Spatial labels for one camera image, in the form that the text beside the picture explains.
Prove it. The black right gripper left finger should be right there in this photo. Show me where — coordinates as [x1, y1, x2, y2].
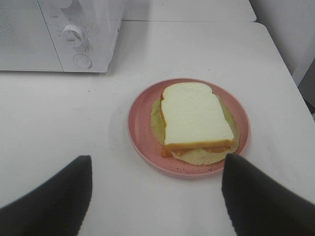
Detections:
[0, 155, 93, 236]

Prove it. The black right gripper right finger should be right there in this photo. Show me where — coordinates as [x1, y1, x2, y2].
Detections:
[221, 154, 315, 236]

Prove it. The white bread sandwich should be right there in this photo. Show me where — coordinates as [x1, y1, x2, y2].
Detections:
[151, 82, 240, 166]

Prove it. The pink round plate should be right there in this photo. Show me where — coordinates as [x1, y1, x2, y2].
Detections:
[127, 78, 251, 179]

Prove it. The round door release button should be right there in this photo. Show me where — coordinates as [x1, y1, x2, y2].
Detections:
[73, 54, 92, 69]

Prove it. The white microwave door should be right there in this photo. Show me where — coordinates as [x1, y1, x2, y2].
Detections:
[0, 0, 63, 71]

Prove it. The white lower microwave knob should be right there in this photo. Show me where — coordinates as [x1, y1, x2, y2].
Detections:
[62, 24, 88, 48]

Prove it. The white microwave knob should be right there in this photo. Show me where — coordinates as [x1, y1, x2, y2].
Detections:
[62, 24, 88, 48]
[58, 0, 73, 9]

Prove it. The white microwave oven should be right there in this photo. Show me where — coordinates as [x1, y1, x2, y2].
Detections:
[0, 0, 126, 73]

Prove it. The white upper microwave knob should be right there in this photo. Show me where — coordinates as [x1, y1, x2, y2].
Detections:
[58, 0, 73, 9]

